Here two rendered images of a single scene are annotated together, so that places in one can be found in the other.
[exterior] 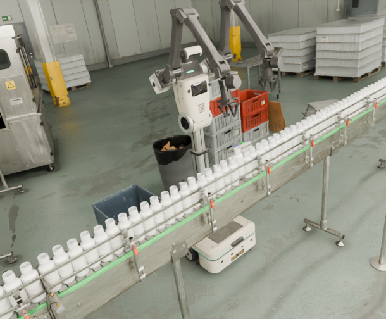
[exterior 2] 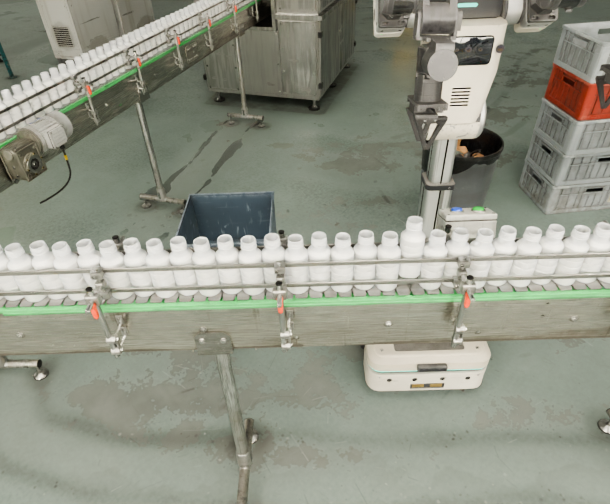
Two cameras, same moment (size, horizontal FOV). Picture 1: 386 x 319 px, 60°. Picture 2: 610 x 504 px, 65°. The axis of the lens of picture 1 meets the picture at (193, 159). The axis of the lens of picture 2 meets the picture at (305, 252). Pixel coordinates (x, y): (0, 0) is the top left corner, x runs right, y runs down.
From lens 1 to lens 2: 1.02 m
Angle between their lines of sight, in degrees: 35
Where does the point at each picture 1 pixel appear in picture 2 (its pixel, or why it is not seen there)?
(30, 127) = (303, 36)
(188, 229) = (238, 320)
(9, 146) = (271, 56)
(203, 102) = (469, 85)
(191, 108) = not seen: hidden behind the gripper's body
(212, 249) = (379, 353)
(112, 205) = (224, 209)
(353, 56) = not seen: outside the picture
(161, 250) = (173, 327)
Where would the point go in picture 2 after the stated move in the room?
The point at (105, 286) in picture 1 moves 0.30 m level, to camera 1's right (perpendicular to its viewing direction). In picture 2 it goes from (64, 331) to (133, 385)
